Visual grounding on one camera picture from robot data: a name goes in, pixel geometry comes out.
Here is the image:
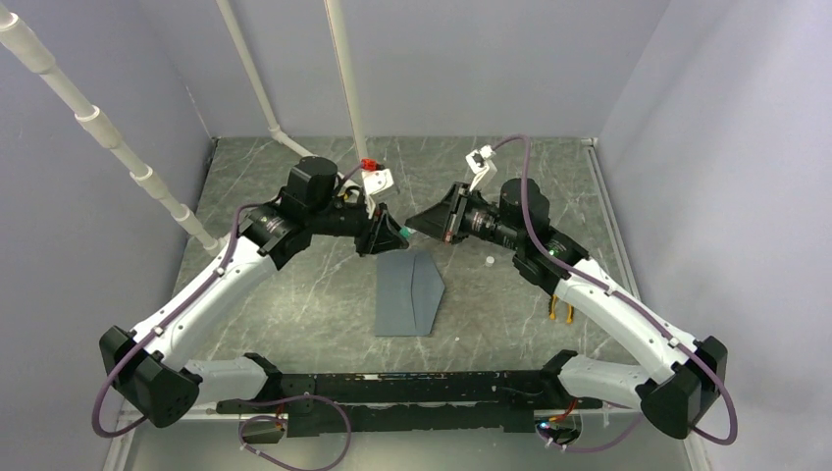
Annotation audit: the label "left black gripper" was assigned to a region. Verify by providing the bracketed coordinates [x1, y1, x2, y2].
[308, 193, 409, 257]

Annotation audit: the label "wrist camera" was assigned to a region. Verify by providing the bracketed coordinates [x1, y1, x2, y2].
[465, 145, 496, 191]
[361, 169, 400, 217]

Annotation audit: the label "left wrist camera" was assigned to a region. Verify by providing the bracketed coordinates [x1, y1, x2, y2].
[361, 169, 400, 217]

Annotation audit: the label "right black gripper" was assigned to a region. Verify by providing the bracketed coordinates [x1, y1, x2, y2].
[407, 181, 525, 251]

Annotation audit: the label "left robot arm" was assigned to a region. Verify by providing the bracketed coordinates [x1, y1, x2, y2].
[96, 156, 408, 428]

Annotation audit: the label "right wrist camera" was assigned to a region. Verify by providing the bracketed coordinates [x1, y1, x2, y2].
[465, 145, 496, 191]

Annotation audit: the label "grey envelope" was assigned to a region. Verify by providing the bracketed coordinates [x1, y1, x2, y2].
[374, 249, 445, 337]

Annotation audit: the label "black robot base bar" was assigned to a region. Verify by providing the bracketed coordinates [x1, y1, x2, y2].
[216, 354, 601, 438]

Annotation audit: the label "white pvc pipe frame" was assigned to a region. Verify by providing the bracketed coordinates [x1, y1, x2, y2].
[0, 0, 369, 256]

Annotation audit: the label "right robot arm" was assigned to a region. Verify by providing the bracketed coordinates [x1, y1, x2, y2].
[406, 179, 738, 445]

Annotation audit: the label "yellow handled pliers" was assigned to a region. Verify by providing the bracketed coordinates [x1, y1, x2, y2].
[547, 294, 576, 325]

